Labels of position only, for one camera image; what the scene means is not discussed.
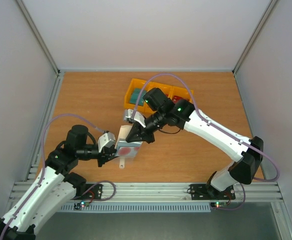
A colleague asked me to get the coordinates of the white red-dot credit card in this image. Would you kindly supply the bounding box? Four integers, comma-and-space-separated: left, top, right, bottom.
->
116, 146, 140, 158

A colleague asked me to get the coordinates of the yellow plastic bin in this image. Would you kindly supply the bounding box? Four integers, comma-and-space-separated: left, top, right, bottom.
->
123, 78, 147, 113
145, 82, 173, 99
171, 86, 193, 103

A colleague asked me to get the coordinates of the red card in bin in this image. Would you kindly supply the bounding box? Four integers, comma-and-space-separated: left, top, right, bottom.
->
172, 95, 184, 104

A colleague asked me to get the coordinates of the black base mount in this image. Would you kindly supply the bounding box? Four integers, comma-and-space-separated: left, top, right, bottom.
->
186, 183, 236, 201
72, 183, 103, 201

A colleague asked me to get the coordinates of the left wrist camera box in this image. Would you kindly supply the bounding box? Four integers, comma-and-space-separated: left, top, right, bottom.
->
97, 131, 116, 153

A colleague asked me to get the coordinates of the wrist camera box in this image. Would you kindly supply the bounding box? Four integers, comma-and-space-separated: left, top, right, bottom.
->
97, 131, 116, 153
123, 109, 146, 128

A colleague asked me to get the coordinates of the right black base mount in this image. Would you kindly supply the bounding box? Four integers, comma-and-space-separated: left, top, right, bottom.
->
186, 183, 236, 201

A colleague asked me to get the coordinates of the beige card holder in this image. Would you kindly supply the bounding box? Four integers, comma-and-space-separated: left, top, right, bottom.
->
115, 125, 142, 170

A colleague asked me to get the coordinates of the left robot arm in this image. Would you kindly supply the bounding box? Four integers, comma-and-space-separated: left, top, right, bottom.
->
0, 125, 116, 240

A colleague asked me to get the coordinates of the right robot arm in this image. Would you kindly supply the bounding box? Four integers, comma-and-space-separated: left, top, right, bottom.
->
124, 88, 264, 200

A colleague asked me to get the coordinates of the green card in bin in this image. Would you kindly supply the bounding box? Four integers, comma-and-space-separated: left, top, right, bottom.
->
129, 88, 147, 106

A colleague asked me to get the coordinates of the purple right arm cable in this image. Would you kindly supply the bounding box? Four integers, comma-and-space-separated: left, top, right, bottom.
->
129, 72, 281, 182

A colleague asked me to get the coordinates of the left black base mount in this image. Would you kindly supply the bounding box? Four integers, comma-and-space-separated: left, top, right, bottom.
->
72, 183, 103, 201

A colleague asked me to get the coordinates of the grey slotted cable duct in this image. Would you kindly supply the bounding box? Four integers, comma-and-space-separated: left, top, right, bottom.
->
59, 202, 211, 214

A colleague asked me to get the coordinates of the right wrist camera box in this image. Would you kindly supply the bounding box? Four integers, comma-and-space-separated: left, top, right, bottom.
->
123, 109, 146, 128

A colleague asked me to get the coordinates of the aluminium front rail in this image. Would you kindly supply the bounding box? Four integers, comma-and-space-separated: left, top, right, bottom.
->
9, 181, 283, 204

